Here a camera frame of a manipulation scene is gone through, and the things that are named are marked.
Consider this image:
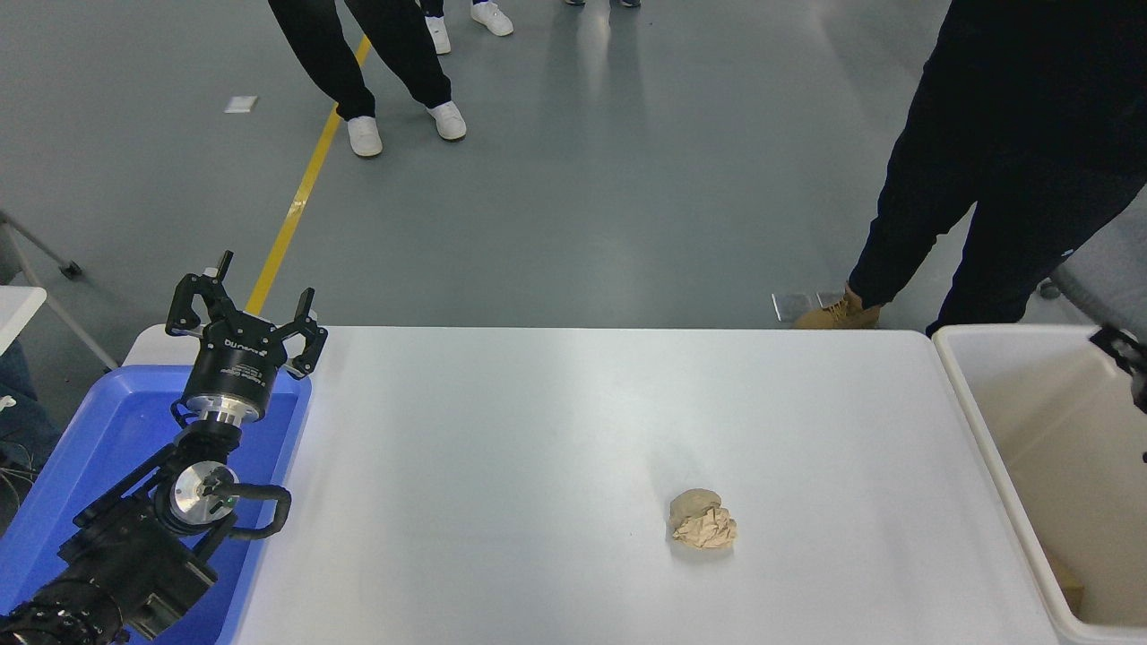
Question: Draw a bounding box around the tan cardboard piece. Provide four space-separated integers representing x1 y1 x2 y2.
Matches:
1042 546 1086 614

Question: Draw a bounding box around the grey chair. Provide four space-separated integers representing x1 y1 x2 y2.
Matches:
1038 184 1147 347

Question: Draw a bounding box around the grey metal frame with caster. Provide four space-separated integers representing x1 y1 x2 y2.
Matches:
0 211 119 370

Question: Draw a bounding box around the blue plastic tray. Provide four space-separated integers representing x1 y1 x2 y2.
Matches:
0 363 313 645

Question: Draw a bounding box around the crumpled tan paper ball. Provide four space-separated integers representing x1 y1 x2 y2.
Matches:
668 488 738 551

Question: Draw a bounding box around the silver floor plate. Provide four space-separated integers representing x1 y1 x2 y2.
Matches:
771 288 849 323

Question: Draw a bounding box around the large pale plastic bin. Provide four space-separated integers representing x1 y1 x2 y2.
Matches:
932 324 1147 645

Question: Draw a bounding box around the white side table top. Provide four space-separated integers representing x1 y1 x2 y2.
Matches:
0 285 47 355

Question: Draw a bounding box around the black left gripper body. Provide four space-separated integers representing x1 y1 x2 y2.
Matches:
184 319 288 409

